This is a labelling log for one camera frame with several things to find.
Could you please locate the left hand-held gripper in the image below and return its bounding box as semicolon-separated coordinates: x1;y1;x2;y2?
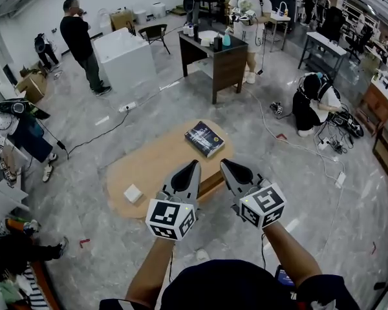
144;159;202;242

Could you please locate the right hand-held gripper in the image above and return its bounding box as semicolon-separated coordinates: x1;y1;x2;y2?
219;158;288;230

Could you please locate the person's right forearm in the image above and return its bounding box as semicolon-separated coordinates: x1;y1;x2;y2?
263;221;323;287

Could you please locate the person's left forearm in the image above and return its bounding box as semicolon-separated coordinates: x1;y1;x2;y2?
125;237;176;310

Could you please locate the wooden coffee table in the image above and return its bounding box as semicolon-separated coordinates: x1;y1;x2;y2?
105;118;235;220

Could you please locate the dark blue book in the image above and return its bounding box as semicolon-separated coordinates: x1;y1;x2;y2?
184;120;226;159

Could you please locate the small white box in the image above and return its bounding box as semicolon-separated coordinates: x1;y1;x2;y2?
123;183;144;204

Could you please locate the person's dark shirt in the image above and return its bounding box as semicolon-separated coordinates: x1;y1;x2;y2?
98;259;363;310

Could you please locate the blue screen device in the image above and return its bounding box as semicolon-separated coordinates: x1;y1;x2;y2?
274;264;297;287

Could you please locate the dark wooden vanity cabinet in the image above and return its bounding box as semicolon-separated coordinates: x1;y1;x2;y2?
177;30;249;105

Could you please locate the white rectangular cabinet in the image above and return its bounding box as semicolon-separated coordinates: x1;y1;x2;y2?
92;27;158;95

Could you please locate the white wash basin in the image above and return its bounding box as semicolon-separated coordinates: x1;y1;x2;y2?
199;30;226;47

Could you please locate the wooden cabinet with white top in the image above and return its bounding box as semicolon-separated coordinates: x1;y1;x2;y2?
355;71;388;137

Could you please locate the grey metal table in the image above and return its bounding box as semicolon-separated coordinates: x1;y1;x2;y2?
297;31;348;80

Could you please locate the white sink table with faucet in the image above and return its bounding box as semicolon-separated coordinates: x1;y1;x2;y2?
268;1;292;53

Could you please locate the orange sofa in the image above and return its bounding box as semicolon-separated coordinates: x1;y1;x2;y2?
6;218;62;310

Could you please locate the cardboard box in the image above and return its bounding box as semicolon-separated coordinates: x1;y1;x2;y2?
15;71;49;105
109;8;135;32

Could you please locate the dark table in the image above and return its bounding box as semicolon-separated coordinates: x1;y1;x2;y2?
199;0;230;25

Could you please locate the black office chair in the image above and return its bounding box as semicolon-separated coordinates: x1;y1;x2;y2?
345;24;374;63

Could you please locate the white toilet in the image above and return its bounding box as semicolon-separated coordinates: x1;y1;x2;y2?
96;8;113;35

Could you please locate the striped black white garment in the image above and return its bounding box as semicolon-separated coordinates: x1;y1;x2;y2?
17;266;49;310

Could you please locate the white shelf unit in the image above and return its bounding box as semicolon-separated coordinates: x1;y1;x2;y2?
342;0;381;37

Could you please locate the black monitor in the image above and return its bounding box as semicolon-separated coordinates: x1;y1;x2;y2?
2;63;19;85

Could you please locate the light green garment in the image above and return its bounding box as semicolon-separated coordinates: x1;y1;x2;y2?
0;281;23;306

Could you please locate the long white cable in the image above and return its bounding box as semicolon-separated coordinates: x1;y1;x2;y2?
244;87;347;177

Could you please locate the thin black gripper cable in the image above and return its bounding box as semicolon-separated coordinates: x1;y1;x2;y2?
260;233;268;269

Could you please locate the black power cable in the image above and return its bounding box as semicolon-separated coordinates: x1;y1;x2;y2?
56;110;130;161

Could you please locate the tangle of black cables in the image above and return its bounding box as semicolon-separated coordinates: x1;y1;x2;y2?
323;130;355;154

